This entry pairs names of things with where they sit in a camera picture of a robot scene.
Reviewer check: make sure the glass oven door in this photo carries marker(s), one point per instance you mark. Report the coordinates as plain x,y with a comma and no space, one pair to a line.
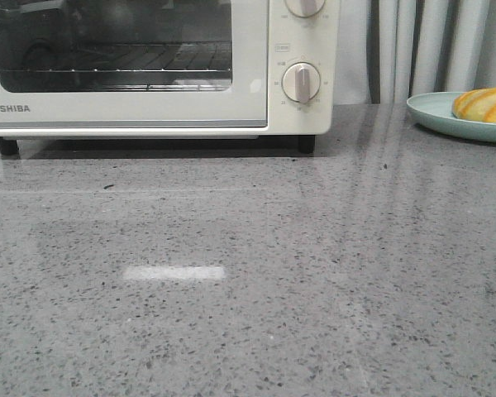
66,24

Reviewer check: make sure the metal wire oven rack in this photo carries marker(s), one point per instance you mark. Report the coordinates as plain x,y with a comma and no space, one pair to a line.
93,67

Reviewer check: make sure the black right oven foot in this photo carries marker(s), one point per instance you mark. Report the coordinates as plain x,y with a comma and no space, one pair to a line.
306,144

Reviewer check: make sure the white Toshiba toaster oven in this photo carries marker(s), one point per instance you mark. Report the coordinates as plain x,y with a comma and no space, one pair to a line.
291,40

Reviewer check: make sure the golden striped bread roll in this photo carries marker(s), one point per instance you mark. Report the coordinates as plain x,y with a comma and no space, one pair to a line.
478,105

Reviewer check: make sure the light teal plate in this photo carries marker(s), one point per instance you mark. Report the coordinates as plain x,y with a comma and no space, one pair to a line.
433,111

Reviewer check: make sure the grey white curtain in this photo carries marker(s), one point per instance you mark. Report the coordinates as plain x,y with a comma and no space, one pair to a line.
388,51

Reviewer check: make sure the upper oven control knob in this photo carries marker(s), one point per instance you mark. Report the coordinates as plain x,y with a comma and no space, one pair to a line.
304,8

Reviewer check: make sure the black oven foot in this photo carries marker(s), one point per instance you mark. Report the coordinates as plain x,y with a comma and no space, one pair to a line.
8,147
306,144

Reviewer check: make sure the black left oven foot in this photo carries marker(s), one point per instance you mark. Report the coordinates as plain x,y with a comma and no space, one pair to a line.
8,147

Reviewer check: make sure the lower oven timer knob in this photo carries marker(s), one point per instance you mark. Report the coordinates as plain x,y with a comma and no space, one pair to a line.
301,82

